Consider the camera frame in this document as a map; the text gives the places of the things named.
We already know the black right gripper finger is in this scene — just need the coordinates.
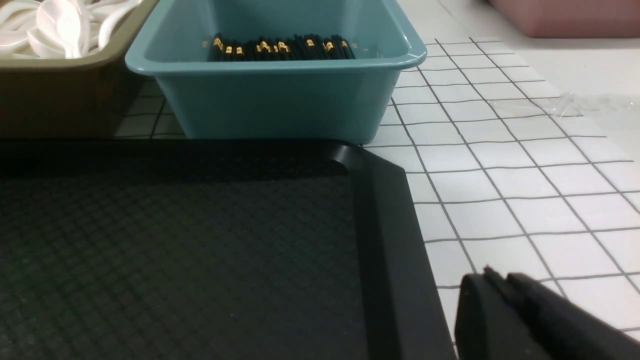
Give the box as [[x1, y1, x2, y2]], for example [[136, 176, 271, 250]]
[[454, 266, 640, 360]]

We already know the pink plastic bin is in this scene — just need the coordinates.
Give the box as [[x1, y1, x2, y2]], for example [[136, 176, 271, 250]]
[[487, 0, 640, 39]]

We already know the blue chopstick bin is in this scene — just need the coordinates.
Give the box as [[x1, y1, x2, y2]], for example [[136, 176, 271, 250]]
[[125, 0, 427, 144]]

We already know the bundle of black chopsticks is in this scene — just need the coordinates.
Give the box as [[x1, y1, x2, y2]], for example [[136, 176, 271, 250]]
[[207, 33, 356, 62]]

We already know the black plastic serving tray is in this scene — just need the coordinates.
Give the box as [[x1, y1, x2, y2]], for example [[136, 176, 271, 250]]
[[0, 139, 457, 360]]

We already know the olive green spoon bin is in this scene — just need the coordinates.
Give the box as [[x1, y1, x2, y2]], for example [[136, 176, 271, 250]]
[[0, 0, 157, 139]]

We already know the pile of white spoons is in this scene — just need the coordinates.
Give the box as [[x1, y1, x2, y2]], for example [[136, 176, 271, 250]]
[[0, 0, 142, 60]]

